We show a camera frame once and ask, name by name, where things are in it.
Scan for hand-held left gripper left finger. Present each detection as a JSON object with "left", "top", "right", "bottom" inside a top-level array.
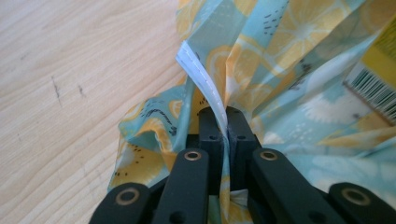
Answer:
[{"left": 198, "top": 106, "right": 226, "bottom": 196}]

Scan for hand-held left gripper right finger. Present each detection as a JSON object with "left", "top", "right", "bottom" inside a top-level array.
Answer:
[{"left": 225, "top": 106, "right": 262, "bottom": 191}]

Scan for lemon print teal cloth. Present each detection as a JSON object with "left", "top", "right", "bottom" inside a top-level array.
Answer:
[{"left": 106, "top": 0, "right": 396, "bottom": 224}]

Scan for yellow box with barcode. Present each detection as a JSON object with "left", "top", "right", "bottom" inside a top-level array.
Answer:
[{"left": 343, "top": 17, "right": 396, "bottom": 126}]

